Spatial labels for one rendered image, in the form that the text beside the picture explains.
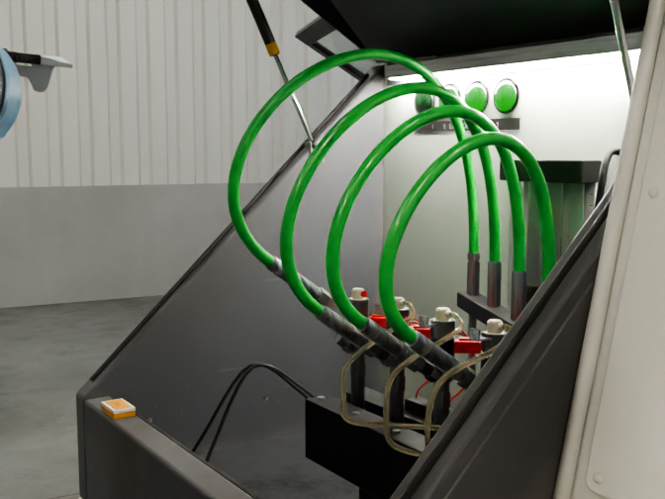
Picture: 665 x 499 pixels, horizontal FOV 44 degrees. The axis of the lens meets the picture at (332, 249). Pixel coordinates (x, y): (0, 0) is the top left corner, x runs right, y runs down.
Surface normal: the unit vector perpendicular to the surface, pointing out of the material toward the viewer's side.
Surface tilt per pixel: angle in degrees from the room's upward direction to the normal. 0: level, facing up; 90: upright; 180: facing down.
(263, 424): 90
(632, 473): 76
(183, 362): 90
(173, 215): 90
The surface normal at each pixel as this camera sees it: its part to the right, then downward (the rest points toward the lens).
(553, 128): -0.83, 0.07
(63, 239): 0.46, 0.11
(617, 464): -0.80, -0.17
